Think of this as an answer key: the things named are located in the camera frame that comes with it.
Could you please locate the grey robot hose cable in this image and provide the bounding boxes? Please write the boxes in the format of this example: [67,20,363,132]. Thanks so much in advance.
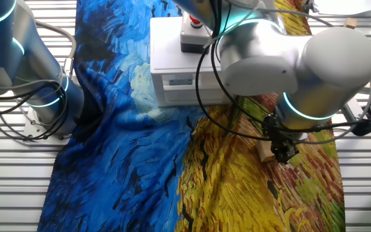
[30,18,77,80]

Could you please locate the small notched wooden piece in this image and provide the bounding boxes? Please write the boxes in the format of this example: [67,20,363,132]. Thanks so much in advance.
[343,17,358,30]

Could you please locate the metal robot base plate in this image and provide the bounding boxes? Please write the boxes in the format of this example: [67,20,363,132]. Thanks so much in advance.
[23,106,72,146]

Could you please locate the white drawer cabinet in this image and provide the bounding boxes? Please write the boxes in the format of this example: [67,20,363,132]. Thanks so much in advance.
[149,15,238,108]

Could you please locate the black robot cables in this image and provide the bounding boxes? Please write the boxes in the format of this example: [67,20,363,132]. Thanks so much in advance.
[0,63,73,140]

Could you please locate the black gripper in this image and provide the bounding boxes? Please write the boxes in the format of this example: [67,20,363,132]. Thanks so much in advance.
[262,113,300,165]

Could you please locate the grey emergency stop button box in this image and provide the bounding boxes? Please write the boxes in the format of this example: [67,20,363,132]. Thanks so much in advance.
[179,12,214,55]

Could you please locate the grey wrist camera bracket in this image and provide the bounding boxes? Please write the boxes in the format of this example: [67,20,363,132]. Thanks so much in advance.
[340,97,365,126]

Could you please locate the painted wheat field cloth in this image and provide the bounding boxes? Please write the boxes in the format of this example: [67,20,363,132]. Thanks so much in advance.
[37,0,346,232]

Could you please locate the wooden cube block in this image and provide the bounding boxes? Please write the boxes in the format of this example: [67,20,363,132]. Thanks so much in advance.
[257,140,276,163]

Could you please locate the white sheet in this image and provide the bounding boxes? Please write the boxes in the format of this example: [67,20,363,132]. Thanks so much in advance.
[312,0,371,16]

